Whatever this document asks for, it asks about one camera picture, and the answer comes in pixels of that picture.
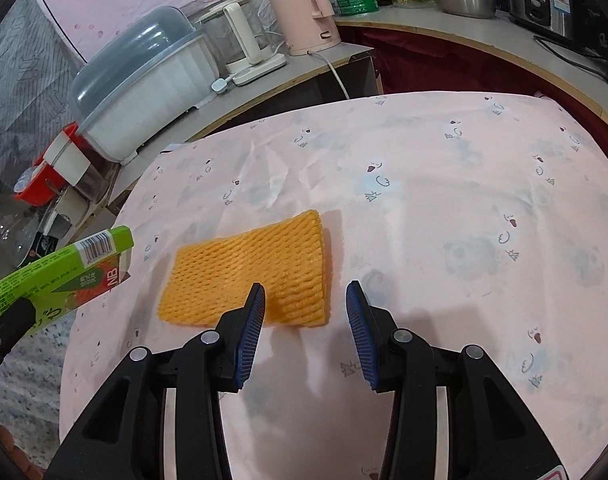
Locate white dish rack grey lid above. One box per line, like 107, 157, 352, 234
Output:
70, 6, 219, 164

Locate pink printed tablecloth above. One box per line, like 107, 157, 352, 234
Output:
59, 91, 608, 480

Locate glass electric kettle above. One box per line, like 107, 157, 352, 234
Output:
196, 0, 289, 87

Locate green cardboard box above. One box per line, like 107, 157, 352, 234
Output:
0, 226, 135, 334

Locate red plastic container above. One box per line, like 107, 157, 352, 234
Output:
14, 122, 82, 207

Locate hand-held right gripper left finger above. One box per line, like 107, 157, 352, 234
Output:
44, 282, 267, 480

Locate white power cord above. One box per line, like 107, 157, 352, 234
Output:
308, 49, 353, 102

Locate curved grey counter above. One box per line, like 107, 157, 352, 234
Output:
334, 7, 608, 161

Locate clear jar with white lid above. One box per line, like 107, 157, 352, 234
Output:
44, 136, 121, 204

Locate yellow foam fruit net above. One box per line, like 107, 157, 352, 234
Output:
157, 209, 333, 329

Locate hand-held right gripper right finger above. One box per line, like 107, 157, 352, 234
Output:
346, 280, 565, 480

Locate steel rice cooker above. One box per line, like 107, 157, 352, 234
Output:
498, 0, 590, 44

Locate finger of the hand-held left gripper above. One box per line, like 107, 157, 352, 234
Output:
0, 297, 38, 379

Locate pink electric kettle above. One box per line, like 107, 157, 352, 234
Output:
263, 0, 343, 57

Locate black power cable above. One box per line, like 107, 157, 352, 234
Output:
532, 34, 608, 82

